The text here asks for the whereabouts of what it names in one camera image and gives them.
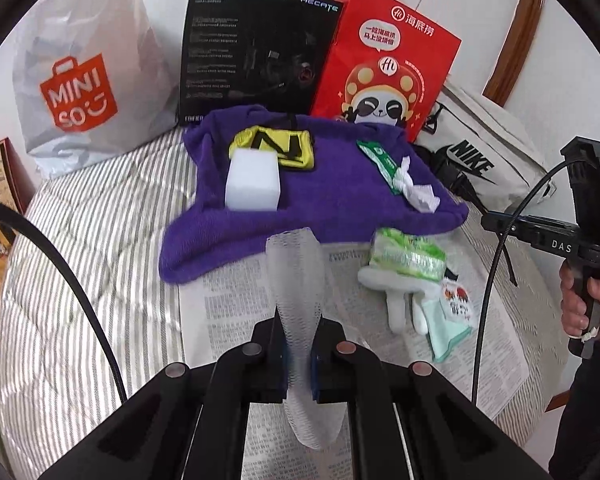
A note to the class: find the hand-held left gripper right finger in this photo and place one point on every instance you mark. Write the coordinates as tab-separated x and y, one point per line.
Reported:
318	380

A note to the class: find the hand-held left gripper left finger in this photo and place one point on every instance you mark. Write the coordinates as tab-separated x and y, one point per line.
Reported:
279	375

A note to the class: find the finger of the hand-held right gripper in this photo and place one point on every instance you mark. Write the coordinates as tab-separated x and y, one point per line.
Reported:
505	224

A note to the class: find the white foam net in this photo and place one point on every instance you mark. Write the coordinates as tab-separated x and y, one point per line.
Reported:
300	300

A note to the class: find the small white printed sachet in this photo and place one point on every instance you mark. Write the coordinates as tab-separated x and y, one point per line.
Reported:
455	302

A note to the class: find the green tissue pack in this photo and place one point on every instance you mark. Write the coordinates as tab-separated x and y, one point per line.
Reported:
405	255

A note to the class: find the mint green wipes packet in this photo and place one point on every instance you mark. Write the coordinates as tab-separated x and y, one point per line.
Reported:
447	337

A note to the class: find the purple towel tray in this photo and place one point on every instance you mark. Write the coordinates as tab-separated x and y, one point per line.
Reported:
330	210

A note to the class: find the white sponge block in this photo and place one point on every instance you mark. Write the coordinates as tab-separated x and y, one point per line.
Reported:
252	180

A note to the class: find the yellow black packet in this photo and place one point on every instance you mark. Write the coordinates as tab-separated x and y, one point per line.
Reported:
275	145

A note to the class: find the person's right forearm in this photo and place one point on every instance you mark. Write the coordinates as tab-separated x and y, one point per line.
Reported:
585	410

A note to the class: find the person's right hand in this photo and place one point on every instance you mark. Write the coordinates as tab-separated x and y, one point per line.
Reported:
572	300

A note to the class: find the white waist bag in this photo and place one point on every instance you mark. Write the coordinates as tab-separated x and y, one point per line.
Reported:
480	145

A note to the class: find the newspaper sheet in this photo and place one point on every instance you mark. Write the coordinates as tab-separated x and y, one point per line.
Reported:
485	360

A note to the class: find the red paper bag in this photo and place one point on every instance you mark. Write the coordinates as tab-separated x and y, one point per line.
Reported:
385	65

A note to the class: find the striped mattress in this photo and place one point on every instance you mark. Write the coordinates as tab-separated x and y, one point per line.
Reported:
105	240

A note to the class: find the black headphone box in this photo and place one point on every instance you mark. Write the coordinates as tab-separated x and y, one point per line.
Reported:
260	55

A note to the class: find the white plastic shopping bag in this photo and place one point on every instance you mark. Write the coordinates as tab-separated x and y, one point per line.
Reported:
80	85

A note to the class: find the wooden door frame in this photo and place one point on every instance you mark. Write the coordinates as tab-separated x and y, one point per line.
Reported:
520	35

